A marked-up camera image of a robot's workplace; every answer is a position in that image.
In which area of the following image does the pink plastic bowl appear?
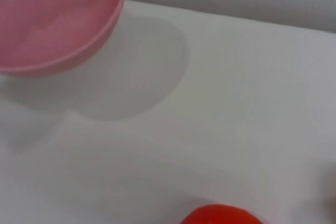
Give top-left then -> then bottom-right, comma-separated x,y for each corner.
0,0 -> 129,78

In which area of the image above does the orange toy fruit with stem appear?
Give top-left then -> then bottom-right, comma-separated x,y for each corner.
179,204 -> 265,224

